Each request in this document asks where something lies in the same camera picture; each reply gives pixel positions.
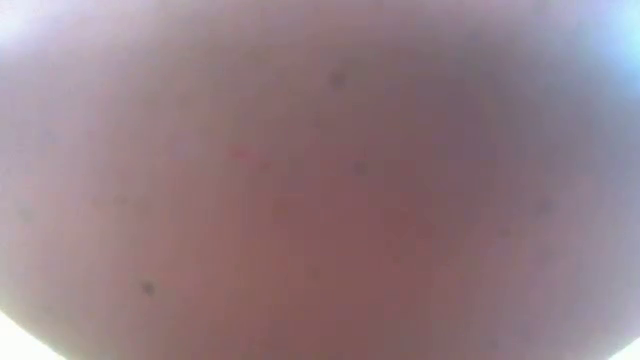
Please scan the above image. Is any pink plastic bowl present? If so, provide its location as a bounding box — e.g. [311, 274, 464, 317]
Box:
[0, 0, 640, 360]

